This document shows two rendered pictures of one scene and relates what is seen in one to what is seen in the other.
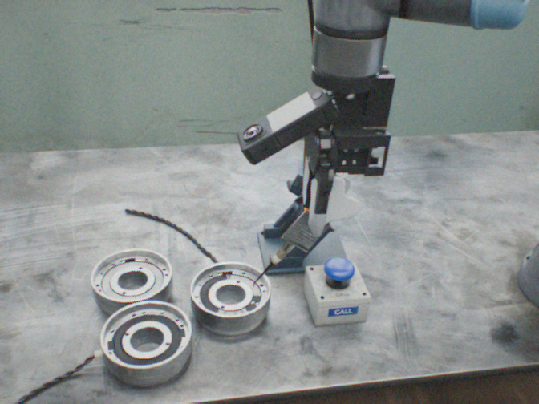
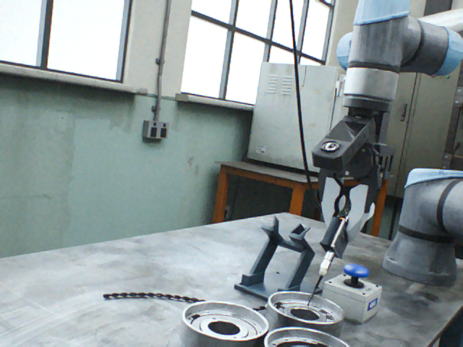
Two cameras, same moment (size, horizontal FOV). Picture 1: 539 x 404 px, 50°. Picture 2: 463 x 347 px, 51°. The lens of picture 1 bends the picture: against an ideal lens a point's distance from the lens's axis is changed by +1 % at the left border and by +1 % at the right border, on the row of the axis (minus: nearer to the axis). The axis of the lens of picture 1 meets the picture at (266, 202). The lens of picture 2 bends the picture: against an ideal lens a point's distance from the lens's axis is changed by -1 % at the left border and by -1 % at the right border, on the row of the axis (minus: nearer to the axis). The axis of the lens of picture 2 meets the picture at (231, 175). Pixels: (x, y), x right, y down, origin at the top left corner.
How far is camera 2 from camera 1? 0.64 m
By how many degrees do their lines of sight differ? 47
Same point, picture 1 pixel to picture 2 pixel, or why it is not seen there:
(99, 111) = not seen: outside the picture
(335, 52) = (385, 80)
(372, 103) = (383, 125)
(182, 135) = not seen: outside the picture
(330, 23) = (382, 61)
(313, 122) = (366, 135)
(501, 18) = (453, 63)
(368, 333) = (388, 317)
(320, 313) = (364, 309)
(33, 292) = not seen: outside the picture
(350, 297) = (375, 289)
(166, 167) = (85, 262)
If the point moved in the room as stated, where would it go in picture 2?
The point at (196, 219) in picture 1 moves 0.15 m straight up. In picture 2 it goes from (173, 289) to (186, 196)
